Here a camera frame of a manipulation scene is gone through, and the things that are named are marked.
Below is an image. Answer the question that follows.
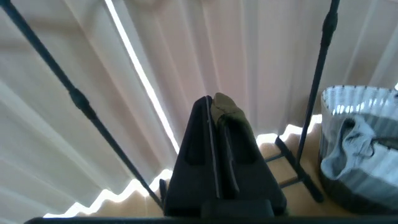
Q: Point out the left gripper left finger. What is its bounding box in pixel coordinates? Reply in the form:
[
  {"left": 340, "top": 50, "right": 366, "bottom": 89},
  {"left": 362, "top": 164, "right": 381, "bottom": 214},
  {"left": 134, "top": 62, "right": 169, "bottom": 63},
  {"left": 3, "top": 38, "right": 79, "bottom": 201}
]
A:
[{"left": 164, "top": 95, "right": 221, "bottom": 217}]

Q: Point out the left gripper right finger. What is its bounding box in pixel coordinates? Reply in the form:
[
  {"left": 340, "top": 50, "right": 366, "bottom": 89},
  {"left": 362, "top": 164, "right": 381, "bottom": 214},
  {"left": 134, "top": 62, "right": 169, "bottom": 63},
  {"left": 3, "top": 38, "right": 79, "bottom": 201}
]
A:
[{"left": 217, "top": 114, "right": 287, "bottom": 217}]

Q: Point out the green long-sleeved shirt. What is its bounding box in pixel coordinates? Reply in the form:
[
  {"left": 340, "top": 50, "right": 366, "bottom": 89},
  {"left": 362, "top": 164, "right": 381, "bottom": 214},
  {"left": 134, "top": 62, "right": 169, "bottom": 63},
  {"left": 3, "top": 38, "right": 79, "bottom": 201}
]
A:
[{"left": 210, "top": 92, "right": 251, "bottom": 133}]

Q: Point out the white laundry basket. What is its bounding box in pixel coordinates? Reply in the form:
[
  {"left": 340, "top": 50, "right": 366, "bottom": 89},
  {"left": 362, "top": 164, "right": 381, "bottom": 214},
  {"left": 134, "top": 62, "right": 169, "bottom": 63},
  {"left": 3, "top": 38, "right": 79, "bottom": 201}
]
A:
[{"left": 318, "top": 85, "right": 398, "bottom": 215}]

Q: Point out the black clothes rack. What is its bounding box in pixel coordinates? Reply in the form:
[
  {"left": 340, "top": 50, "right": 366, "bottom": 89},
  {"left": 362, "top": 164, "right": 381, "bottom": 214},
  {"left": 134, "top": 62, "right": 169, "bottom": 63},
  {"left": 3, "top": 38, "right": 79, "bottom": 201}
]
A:
[{"left": 0, "top": 0, "right": 341, "bottom": 211}]

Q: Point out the pale grey garment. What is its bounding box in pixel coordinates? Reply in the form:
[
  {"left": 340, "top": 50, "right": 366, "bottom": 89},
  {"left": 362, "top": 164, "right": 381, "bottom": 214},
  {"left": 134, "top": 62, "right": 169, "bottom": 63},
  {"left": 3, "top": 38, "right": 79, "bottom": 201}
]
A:
[{"left": 320, "top": 114, "right": 398, "bottom": 183}]

